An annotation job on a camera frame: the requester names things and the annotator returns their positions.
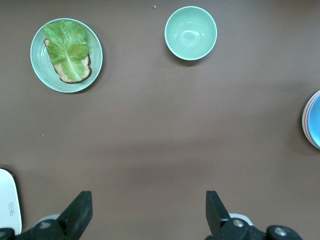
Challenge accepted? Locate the beige plate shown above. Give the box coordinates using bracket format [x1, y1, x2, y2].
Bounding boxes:
[301, 89, 320, 151]

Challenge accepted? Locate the brown bread slice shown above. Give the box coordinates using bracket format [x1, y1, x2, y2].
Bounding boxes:
[43, 38, 93, 84]

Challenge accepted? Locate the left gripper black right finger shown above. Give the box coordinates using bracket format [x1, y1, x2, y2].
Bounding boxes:
[204, 190, 305, 240]

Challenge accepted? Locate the blue plate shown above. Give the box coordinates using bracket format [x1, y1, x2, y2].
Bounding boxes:
[307, 94, 320, 147]

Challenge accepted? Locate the green lettuce leaf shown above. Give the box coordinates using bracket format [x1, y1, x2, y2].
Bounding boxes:
[42, 20, 90, 82]

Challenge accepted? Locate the mint green bowl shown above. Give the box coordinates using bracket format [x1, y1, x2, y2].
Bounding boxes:
[164, 5, 218, 61]

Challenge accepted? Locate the mint green plate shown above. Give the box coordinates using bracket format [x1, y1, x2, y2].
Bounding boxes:
[30, 17, 104, 94]

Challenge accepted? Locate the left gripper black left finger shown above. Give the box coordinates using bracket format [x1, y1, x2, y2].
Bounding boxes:
[0, 190, 94, 240]

